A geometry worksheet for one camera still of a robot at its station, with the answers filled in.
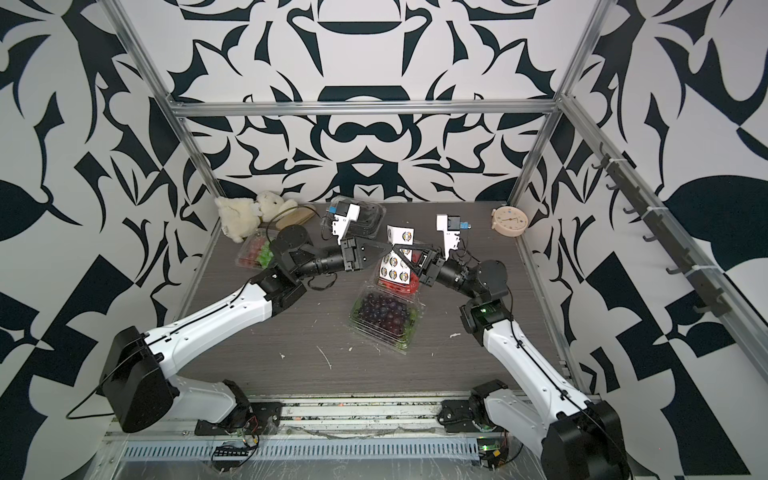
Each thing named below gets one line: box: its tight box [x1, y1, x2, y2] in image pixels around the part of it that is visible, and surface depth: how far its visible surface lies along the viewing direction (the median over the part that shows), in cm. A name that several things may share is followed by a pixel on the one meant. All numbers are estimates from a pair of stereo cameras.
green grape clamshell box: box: [236, 228, 278, 270], surface depth 100 cm
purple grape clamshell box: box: [348, 285, 426, 355], surface depth 87 cm
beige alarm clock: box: [491, 206, 529, 237], surface depth 114 cm
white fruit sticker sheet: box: [380, 225, 414, 285], surface depth 64 cm
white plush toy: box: [214, 190, 298, 243], surface depth 108 cm
